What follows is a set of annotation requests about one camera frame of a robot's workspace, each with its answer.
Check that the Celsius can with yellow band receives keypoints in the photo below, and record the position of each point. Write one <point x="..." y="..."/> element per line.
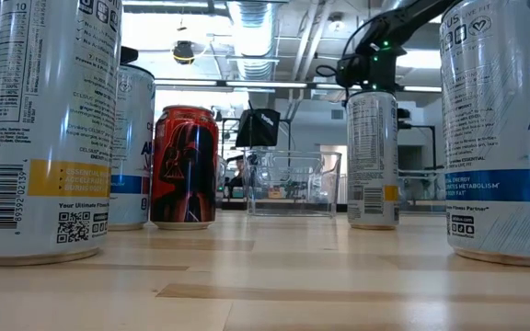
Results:
<point x="372" y="151"/>
<point x="49" y="115"/>

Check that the Celsius can with blue band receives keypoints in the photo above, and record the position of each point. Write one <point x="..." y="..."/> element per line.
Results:
<point x="499" y="138"/>
<point x="134" y="138"/>

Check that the red Darth Vader soda can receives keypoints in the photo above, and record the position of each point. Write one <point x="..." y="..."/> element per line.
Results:
<point x="184" y="165"/>

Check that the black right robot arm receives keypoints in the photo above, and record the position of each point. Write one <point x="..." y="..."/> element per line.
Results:
<point x="403" y="25"/>

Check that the round ceiling lamp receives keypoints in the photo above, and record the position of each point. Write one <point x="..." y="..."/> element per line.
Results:
<point x="336" y="21"/>

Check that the black monitor stand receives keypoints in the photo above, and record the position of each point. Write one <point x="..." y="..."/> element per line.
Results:
<point x="414" y="126"/>

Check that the black softbox lamp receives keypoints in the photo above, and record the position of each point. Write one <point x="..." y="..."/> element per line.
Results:
<point x="258" y="126"/>

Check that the wide clear plastic bin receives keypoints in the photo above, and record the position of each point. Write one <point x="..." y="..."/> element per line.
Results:
<point x="423" y="193"/>
<point x="222" y="179"/>

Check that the ceiling light strip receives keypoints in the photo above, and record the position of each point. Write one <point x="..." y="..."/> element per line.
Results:
<point x="228" y="83"/>

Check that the narrow clear plastic bin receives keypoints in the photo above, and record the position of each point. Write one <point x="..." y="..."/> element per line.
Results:
<point x="265" y="184"/>

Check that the person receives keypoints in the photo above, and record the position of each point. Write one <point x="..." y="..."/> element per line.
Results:
<point x="237" y="177"/>

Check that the black hanging ceiling device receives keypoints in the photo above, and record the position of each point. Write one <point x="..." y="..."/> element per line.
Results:
<point x="183" y="51"/>

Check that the silver ventilation duct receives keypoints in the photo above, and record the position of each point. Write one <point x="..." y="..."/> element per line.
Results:
<point x="253" y="37"/>

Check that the black aluminium extrusion frame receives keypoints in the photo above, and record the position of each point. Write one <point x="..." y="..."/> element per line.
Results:
<point x="233" y="205"/>

